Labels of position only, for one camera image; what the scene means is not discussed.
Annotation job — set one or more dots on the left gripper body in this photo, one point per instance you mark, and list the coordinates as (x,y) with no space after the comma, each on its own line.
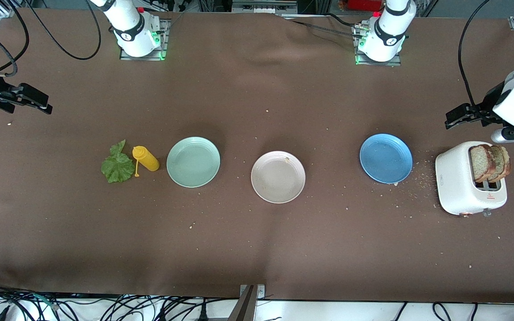
(490,103)

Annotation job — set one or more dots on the brown bread slice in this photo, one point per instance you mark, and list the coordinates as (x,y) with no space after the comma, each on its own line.
(502,162)
(479,162)

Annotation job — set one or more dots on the green lettuce leaf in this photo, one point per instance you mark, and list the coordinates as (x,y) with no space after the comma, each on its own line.
(118,167)

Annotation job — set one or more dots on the yellow squeeze bottle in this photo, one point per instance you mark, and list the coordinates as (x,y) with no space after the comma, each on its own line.
(147,159)

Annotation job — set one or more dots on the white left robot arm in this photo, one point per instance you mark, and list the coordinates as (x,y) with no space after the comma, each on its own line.
(388,31)

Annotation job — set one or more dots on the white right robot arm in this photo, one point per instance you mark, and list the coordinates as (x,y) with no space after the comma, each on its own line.
(132,26)

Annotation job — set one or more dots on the blue plate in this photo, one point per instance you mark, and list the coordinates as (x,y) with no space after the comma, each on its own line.
(385,158)

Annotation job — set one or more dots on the mint green plate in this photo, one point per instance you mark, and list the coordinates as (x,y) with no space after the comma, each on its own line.
(193,162)

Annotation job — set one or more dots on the beige plate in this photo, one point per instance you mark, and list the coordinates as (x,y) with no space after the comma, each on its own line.
(278,177)

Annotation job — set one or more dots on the white toaster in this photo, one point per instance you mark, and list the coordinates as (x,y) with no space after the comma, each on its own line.
(453,178)

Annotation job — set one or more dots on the red box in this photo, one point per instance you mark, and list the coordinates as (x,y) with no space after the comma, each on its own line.
(364,4)

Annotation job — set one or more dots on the brown tablecloth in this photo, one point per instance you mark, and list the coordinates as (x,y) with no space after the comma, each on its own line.
(257,249)

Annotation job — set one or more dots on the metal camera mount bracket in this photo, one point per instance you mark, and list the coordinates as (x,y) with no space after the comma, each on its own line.
(244,307)

